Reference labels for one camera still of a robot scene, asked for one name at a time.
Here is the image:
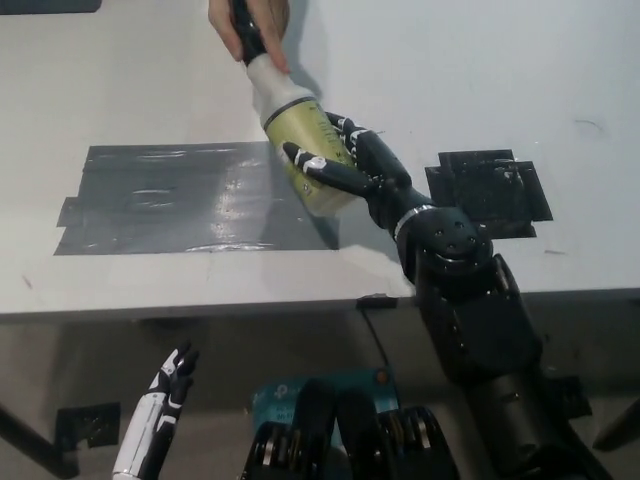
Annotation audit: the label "dark table leg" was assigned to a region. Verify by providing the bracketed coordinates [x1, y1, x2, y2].
[0, 399, 81, 479]
[592, 394, 640, 451]

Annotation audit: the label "grey duct tape patch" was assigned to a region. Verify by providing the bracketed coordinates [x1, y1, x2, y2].
[52, 141, 341, 257]

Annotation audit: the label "thin black cable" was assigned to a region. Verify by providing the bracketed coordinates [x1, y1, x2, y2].
[360, 305, 391, 371]

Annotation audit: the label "black robot legs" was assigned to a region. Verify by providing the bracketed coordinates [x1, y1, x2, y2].
[242, 379, 461, 480]

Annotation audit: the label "teal router box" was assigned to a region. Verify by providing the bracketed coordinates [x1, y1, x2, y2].
[251, 367, 401, 444]

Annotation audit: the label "small black tape strip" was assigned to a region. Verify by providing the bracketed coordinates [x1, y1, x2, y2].
[355, 294, 400, 308]

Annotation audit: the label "bare person hand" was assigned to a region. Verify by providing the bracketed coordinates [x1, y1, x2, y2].
[207, 0, 291, 76]

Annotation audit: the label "black floor tape patch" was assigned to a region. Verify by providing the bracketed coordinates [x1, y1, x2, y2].
[547, 374, 594, 421]
[54, 402, 121, 450]

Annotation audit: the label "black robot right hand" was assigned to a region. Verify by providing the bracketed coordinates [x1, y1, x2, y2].
[282, 112, 436, 236]

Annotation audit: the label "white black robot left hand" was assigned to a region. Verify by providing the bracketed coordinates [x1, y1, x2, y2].
[112, 342, 200, 480]

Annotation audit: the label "spray bottle with black trigger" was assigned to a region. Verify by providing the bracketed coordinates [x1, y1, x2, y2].
[228, 0, 362, 217]

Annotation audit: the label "dark flat box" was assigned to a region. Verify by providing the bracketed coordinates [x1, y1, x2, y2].
[0, 0, 104, 12]

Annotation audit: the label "black tape marked spot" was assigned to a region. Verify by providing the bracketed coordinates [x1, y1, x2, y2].
[424, 148, 554, 240]

